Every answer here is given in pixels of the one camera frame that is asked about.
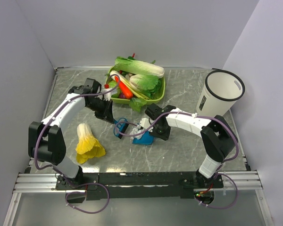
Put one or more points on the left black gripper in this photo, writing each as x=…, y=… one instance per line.
x=107, y=114

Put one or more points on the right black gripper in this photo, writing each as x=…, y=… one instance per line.
x=164, y=136

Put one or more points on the blue dustpan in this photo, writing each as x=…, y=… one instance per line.
x=146, y=139

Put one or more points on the blue hand brush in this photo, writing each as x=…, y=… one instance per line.
x=121, y=127

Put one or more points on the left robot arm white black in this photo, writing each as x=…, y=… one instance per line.
x=46, y=143

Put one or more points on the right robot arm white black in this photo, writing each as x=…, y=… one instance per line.
x=218, y=138

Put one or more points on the green vegetable tray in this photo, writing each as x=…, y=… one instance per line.
x=154, y=95

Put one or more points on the purple onion toy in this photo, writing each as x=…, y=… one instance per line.
x=121, y=96

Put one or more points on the paper scrap far left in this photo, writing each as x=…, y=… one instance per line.
x=135, y=131

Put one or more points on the orange carrot toy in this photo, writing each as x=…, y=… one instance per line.
x=125, y=90

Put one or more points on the green leafy herb toy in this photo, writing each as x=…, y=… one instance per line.
x=137, y=103

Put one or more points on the white leek toy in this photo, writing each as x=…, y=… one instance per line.
x=126, y=82

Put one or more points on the yellow white cabbage toy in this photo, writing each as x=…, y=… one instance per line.
x=88, y=145

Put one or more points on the short napa cabbage toy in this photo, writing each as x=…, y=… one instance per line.
x=140, y=82

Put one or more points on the long napa cabbage toy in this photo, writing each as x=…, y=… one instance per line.
x=137, y=67

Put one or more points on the white trash bin black rim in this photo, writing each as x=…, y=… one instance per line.
x=220, y=92

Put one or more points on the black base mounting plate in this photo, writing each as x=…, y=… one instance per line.
x=96, y=186

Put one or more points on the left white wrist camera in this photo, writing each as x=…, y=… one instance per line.
x=106, y=92

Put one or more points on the aluminium rail frame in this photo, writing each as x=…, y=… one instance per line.
x=232, y=180

